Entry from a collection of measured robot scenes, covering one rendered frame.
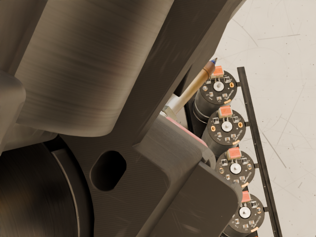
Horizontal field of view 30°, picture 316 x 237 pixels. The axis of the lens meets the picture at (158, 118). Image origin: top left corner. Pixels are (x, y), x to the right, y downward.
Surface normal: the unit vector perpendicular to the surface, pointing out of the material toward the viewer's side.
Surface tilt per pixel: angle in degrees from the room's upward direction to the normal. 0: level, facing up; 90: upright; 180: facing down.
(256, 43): 0
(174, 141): 63
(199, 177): 27
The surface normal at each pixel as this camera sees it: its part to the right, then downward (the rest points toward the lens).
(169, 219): -0.22, 0.06
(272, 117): 0.06, -0.32
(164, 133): 0.55, -0.82
